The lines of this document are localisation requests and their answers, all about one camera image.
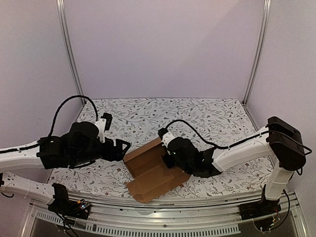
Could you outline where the floral patterned table mat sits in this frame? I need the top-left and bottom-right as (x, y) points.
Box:
(48, 98), (273, 198)

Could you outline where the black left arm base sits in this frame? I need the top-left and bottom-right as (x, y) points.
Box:
(48, 183), (91, 220)

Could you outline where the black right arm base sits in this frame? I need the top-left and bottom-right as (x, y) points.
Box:
(238, 185), (281, 232)

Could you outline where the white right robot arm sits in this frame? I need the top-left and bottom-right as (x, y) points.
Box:
(158, 117), (312, 215)

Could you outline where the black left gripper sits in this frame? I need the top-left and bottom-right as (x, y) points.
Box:
(71, 138), (130, 167)

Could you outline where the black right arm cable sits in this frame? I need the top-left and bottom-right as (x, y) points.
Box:
(164, 119), (270, 150)

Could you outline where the aluminium frame post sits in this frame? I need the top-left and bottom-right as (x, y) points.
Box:
(242, 0), (272, 107)
(56, 0), (84, 95)

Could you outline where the aluminium front rail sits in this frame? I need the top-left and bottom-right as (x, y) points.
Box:
(19, 191), (307, 237)

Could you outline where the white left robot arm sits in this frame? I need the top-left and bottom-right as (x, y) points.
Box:
(0, 119), (131, 214)

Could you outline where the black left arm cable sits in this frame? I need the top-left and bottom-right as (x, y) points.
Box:
(48, 95), (99, 139)

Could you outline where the brown cardboard box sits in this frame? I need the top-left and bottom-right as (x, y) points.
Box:
(123, 138), (191, 203)

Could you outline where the right aluminium frame post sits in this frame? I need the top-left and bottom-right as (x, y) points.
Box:
(242, 0), (272, 107)

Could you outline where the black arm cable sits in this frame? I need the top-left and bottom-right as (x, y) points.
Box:
(48, 95), (99, 139)
(164, 119), (270, 150)

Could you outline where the left aluminium frame post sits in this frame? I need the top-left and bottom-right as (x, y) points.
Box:
(56, 0), (84, 95)

